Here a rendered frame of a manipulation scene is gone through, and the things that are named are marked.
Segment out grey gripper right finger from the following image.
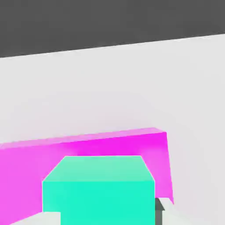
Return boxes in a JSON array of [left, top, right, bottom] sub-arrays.
[[155, 197, 199, 225]]

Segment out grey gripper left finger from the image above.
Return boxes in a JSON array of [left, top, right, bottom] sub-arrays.
[[9, 211, 62, 225]]

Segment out small turquoise cube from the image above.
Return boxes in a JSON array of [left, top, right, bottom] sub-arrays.
[[42, 155, 156, 225]]

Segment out large magenta box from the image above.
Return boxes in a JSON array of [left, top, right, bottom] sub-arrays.
[[0, 127, 175, 225]]

